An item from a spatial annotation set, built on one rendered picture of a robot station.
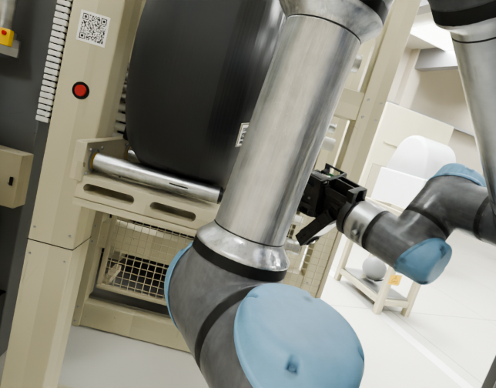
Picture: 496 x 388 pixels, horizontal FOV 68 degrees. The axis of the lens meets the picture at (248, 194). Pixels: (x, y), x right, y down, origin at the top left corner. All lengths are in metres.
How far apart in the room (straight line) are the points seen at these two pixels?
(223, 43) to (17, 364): 1.11
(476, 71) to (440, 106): 9.53
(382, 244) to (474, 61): 0.30
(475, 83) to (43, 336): 1.24
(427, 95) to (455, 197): 9.03
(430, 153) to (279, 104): 4.46
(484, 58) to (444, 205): 0.27
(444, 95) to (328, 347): 9.74
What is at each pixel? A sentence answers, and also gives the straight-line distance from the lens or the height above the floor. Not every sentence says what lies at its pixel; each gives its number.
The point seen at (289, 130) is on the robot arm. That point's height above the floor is 1.10.
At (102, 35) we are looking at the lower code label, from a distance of 1.10.
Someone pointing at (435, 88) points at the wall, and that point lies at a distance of 9.77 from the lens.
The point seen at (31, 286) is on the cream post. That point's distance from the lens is 1.27.
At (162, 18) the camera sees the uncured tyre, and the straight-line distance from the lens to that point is 0.85.
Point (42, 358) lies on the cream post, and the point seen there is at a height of 0.26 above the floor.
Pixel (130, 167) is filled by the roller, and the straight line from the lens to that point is 0.99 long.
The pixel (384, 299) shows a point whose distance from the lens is 3.13.
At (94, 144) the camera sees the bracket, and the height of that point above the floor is 0.94.
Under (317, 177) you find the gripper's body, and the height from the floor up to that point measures 1.04.
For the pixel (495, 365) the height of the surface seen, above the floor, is 0.94.
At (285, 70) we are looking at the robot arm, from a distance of 0.40.
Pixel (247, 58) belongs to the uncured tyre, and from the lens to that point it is 0.82.
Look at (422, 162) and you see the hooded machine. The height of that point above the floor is 1.27.
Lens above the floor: 1.09
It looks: 10 degrees down
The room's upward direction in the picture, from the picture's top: 16 degrees clockwise
